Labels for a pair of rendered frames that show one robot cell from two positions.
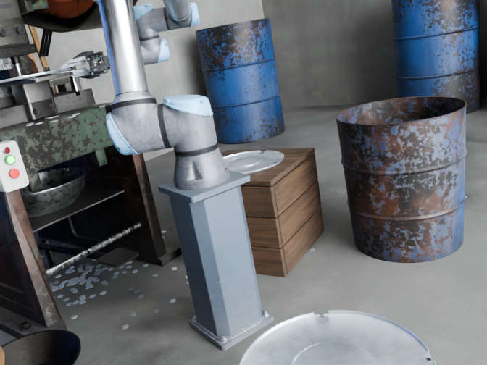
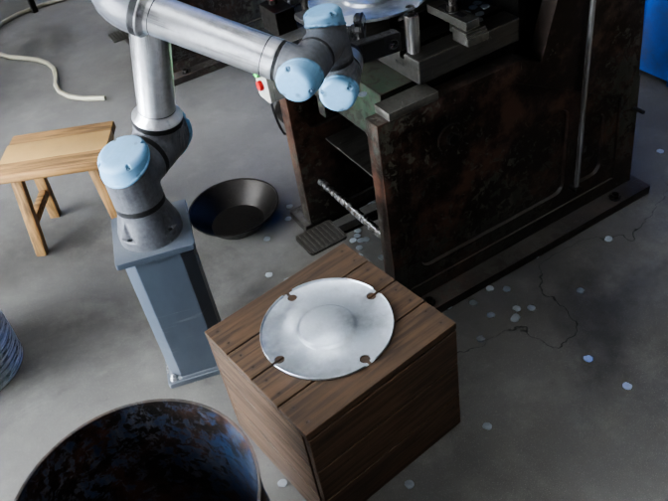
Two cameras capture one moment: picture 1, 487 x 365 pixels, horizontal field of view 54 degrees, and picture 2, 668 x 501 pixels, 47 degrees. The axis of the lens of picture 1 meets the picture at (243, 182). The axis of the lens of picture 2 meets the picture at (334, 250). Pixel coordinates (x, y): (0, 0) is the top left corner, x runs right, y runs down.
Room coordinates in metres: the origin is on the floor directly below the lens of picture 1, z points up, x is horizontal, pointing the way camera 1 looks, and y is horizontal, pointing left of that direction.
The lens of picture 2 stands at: (2.23, -1.02, 1.54)
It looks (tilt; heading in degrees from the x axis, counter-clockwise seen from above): 41 degrees down; 115
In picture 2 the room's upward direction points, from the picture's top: 11 degrees counter-clockwise
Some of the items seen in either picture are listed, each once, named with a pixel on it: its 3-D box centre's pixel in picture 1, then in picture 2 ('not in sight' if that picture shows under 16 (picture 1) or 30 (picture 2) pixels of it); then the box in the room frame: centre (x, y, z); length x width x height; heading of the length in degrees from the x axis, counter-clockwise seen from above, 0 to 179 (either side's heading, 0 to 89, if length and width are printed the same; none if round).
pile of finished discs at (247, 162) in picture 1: (245, 161); (326, 326); (1.70, -0.02, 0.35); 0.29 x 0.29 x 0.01
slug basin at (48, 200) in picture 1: (43, 193); not in sight; (1.73, 0.75, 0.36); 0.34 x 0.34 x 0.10
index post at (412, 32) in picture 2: (74, 77); (412, 32); (1.78, 0.54, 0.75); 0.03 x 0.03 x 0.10; 50
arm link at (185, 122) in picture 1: (188, 120); (130, 172); (1.23, 0.11, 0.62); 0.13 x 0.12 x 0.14; 89
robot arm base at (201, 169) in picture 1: (199, 163); (145, 215); (1.23, 0.11, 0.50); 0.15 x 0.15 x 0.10
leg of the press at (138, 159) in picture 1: (75, 150); (526, 117); (2.02, 0.69, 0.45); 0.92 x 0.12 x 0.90; 50
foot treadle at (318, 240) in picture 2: (79, 252); (389, 208); (1.64, 0.65, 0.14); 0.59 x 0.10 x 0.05; 50
